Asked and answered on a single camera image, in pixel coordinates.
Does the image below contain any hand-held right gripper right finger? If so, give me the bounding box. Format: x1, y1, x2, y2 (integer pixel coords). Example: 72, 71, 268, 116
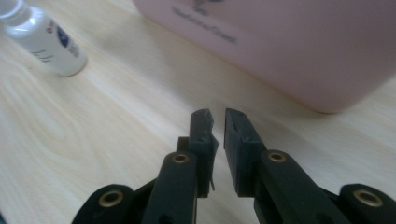
223, 107, 353, 224

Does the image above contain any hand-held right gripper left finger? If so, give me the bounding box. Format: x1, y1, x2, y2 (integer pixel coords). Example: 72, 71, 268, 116
141, 108, 220, 224

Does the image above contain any pink storage box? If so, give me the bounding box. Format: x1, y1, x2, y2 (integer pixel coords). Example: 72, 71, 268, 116
132, 0, 396, 115

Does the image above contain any white medicine bottle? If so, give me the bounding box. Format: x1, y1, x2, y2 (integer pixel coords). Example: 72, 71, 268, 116
0, 0, 89, 77

